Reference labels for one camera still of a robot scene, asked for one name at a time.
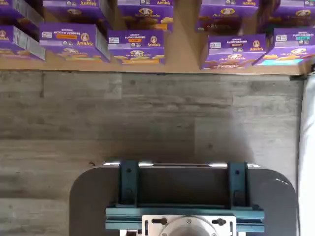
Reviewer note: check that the white cloth sheet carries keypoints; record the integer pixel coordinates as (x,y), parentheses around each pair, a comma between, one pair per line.
(307,147)

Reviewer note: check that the teal metal cross rail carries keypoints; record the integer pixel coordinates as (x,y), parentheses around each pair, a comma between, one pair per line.
(123,217)

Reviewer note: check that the purple Annie's box brown label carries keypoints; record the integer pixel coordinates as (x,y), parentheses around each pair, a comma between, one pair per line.
(233,52)
(226,17)

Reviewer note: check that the purple Annie's box teal label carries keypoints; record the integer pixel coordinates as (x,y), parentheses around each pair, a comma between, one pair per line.
(290,17)
(290,46)

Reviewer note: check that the silver mounting plate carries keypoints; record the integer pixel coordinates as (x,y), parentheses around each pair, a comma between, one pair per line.
(150,227)

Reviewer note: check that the wooden shelf board under purple boxes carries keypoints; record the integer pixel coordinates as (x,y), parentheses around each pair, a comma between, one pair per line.
(183,49)

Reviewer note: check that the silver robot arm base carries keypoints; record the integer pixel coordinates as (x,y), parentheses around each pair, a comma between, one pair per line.
(189,228)

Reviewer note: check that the teal metal bracket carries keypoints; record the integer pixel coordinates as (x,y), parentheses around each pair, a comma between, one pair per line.
(128,182)
(237,183)

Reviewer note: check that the purple Annie's box orange label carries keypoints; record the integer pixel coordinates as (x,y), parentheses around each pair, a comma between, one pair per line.
(135,48)
(145,14)

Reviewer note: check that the purple Annie's box grey side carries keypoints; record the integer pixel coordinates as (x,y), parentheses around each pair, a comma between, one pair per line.
(12,9)
(9,41)

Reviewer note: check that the purple Annie's hidden veggies box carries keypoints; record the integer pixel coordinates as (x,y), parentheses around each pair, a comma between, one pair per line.
(73,11)
(69,43)

